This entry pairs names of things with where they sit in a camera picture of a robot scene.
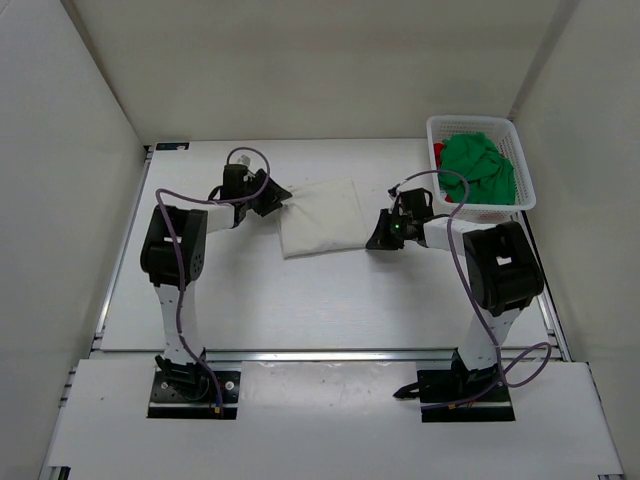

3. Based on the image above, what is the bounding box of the white plastic basket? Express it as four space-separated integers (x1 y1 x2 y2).
426 115 536 221

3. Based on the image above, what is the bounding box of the white t shirt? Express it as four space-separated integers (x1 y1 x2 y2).
279 177 367 259

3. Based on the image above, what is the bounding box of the blue label sticker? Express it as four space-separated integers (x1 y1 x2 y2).
155 142 190 151

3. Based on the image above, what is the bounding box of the green t shirt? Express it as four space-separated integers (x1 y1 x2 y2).
440 132 516 205

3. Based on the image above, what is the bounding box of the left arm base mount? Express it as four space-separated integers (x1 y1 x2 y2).
147 355 241 420

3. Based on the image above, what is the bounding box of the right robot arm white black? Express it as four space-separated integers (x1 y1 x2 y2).
365 188 543 400

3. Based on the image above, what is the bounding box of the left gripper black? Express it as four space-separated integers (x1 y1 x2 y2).
241 168 293 217

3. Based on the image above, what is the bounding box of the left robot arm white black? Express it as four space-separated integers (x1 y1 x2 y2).
140 163 292 404

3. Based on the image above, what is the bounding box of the red t shirt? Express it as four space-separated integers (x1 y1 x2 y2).
433 142 445 169

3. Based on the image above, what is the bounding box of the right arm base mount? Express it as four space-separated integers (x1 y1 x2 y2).
393 350 516 423

